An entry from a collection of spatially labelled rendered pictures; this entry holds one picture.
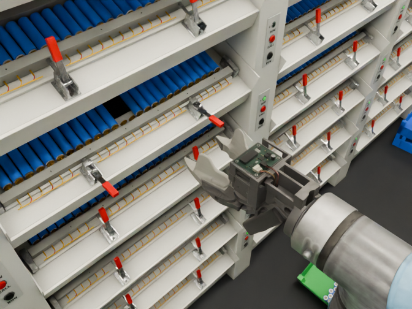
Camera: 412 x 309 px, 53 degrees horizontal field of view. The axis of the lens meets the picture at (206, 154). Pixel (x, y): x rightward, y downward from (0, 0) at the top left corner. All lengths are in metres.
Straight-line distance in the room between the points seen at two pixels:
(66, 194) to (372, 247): 0.53
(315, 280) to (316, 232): 1.24
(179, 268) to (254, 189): 0.83
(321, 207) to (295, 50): 0.67
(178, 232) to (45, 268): 0.40
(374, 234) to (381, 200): 1.59
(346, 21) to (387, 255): 0.90
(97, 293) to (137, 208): 0.26
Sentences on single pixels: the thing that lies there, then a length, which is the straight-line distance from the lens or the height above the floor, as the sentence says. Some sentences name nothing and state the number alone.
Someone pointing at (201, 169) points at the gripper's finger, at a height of 1.08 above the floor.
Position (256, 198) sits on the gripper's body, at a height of 1.10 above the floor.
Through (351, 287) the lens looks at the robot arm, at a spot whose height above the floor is 1.09.
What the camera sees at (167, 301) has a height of 0.17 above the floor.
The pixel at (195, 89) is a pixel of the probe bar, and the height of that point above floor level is 0.99.
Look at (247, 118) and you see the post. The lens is 1.07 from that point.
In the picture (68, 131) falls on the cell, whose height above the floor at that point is 1.01.
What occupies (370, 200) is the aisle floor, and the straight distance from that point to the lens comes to 2.10.
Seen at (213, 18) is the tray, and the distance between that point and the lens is 0.84.
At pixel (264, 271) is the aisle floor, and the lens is 1.77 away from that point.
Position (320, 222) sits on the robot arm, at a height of 1.13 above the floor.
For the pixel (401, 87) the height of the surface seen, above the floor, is 0.35.
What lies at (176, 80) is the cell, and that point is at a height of 1.00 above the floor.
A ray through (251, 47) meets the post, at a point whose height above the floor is 1.05.
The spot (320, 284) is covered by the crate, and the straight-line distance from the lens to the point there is 1.77.
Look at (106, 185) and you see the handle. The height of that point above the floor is 0.97.
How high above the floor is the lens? 1.55
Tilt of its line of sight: 46 degrees down
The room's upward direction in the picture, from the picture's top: straight up
